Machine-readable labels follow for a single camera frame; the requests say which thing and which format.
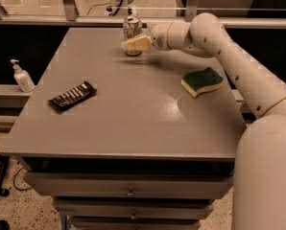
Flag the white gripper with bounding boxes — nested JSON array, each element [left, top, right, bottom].
[[121, 22, 171, 51]]

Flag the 7up soda can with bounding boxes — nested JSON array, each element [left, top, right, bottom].
[[122, 15, 143, 58]]

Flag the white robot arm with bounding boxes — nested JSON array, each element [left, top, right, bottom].
[[121, 13, 286, 230]]

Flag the green yellow sponge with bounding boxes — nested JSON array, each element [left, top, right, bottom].
[[181, 67, 224, 98]]

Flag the black snack bar wrapper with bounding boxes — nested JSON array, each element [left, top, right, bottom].
[[48, 81, 97, 113]]

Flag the white pump dispenser bottle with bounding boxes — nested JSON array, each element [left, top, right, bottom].
[[11, 59, 36, 93]]

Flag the top grey drawer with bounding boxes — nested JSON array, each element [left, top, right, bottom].
[[24, 172, 233, 199]]

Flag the grey drawer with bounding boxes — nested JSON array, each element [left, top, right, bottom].
[[71, 217, 201, 230], [53, 198, 213, 219], [24, 172, 233, 199]]

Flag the middle grey drawer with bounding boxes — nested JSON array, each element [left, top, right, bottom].
[[53, 198, 213, 219]]

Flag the bottom grey drawer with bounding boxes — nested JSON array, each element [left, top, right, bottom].
[[71, 217, 201, 230]]

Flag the metal railing frame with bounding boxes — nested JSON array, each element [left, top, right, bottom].
[[0, 0, 286, 29]]

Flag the black floor cable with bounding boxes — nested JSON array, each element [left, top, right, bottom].
[[0, 141, 32, 193]]

